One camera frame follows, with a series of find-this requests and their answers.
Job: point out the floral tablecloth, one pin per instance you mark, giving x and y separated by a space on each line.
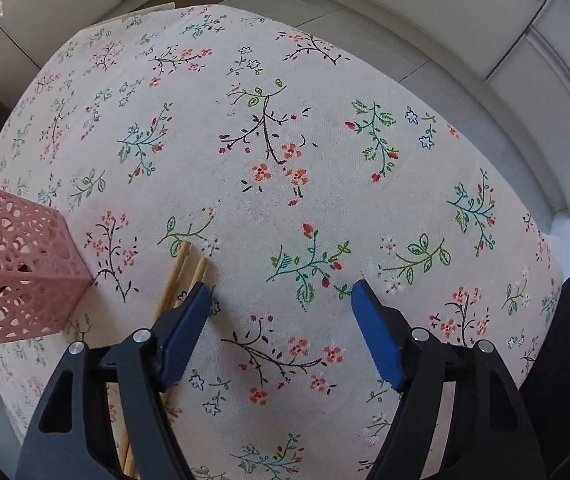
296 169

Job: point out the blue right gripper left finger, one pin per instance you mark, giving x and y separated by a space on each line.
178 332

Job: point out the pink perforated utensil holder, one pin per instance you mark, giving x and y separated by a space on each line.
42 275

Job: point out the wooden chopstick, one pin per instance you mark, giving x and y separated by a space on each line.
170 290
126 455

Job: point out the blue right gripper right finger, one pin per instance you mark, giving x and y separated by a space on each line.
384 332

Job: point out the wooden chopstick on table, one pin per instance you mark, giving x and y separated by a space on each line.
170 290

